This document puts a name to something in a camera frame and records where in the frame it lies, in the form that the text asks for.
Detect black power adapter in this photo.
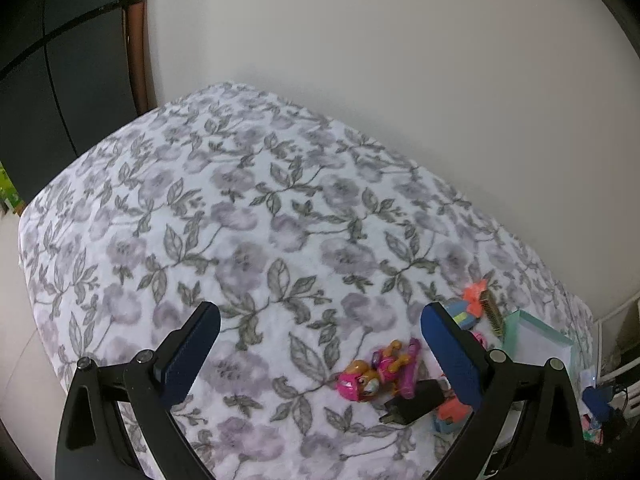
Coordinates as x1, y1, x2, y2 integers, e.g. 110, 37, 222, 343
378, 379, 446, 426

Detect floral grey white blanket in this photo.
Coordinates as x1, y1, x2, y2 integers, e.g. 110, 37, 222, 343
18, 82, 594, 479

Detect gold patterned hair comb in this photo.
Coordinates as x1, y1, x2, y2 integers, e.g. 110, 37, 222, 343
480, 289, 504, 340

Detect orange blue toy case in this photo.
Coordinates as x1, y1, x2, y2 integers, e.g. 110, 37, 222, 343
446, 280, 487, 330
434, 396, 473, 434

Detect white wooden shelf unit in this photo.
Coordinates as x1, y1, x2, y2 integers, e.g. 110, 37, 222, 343
596, 294, 639, 384

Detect teal cardboard box tray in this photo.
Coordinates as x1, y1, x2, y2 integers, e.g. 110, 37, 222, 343
502, 310, 576, 380

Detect dark wardrobe door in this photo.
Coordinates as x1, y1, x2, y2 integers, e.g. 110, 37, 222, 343
1, 0, 150, 203

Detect pink puppy toy figure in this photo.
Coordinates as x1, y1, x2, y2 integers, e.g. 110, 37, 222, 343
336, 338, 422, 402

